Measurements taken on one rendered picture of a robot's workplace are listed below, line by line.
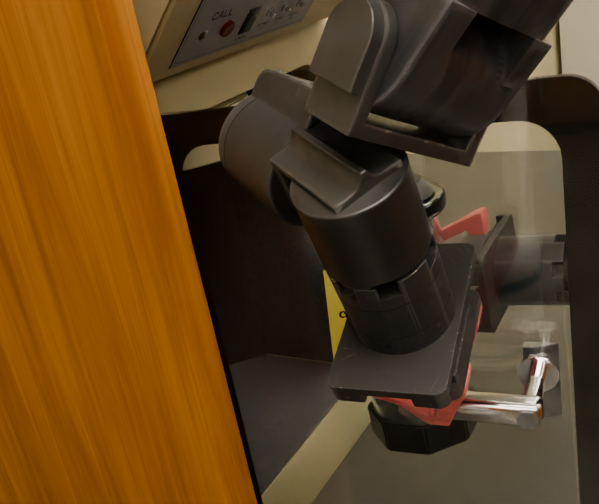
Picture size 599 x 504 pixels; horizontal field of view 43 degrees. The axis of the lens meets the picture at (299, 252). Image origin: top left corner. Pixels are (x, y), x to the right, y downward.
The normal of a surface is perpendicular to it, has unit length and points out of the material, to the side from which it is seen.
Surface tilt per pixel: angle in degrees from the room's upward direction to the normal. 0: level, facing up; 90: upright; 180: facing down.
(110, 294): 90
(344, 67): 63
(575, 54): 90
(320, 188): 24
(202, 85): 90
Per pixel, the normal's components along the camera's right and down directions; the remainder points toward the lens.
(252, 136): -0.69, -0.26
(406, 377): -0.34, -0.66
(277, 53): 0.85, 0.04
